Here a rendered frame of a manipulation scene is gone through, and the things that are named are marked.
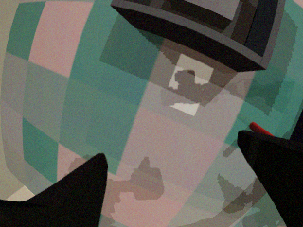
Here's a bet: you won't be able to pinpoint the red peg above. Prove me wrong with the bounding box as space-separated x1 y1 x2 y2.
250 122 273 136

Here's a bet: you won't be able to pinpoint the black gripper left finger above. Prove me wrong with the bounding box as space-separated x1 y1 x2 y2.
0 152 109 227

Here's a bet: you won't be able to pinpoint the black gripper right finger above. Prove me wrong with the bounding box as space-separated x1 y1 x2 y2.
238 130 303 227

